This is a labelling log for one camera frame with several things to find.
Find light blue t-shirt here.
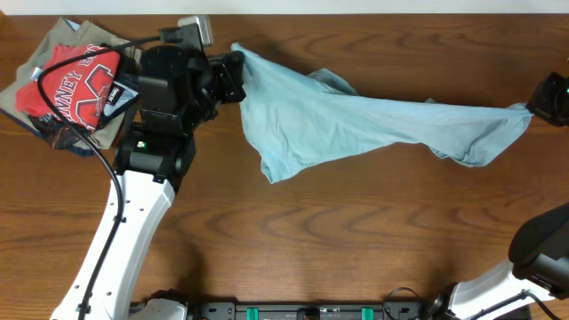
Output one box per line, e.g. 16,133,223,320
231,43,532,183

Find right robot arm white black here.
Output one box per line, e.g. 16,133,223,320
424,204,568,320

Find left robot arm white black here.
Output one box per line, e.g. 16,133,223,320
52,45,245,319

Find khaki folded garment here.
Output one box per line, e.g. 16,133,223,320
0,17,148,151

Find red printed t-shirt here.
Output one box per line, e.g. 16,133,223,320
15,44,120,131

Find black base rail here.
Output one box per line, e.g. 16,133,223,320
128,291,533,320

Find small black cable loop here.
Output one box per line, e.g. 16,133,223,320
381,286,421,320

